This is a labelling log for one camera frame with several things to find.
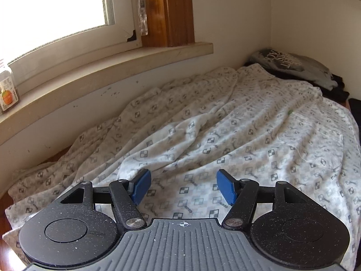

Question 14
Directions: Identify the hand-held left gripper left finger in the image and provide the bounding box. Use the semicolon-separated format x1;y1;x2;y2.
59;169;151;230

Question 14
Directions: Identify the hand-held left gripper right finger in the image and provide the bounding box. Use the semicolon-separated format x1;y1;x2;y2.
217;169;306;230

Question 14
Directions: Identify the white checker-print pajama garment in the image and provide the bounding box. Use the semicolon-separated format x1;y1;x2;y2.
3;63;361;270

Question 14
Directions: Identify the beige stone window sill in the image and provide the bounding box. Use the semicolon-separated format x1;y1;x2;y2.
0;42;214;147

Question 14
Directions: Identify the grey printed folded t-shirt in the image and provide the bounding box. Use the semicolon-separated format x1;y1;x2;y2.
250;49;338;90

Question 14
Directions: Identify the black folded garment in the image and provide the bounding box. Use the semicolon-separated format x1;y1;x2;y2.
244;59;350;102

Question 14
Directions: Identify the glass jar with orange label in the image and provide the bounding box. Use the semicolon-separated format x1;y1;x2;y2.
0;59;20;113

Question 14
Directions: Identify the white window sash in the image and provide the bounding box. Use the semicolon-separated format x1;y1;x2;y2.
0;0;143;91

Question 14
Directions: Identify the clear blind cord pull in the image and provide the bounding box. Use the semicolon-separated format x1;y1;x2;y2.
135;0;149;36

